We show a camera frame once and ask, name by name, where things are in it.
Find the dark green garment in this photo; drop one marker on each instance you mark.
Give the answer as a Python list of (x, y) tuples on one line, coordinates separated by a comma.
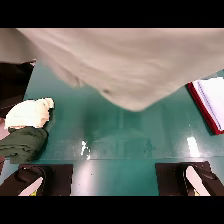
[(21, 143)]

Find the beige T-shirt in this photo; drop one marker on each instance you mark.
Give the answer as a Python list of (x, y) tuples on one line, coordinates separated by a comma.
[(133, 63)]

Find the cream garment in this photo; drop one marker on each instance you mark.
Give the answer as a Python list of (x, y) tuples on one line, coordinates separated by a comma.
[(28, 113)]

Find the white garment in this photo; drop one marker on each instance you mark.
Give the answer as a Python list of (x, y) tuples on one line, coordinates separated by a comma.
[(213, 98)]

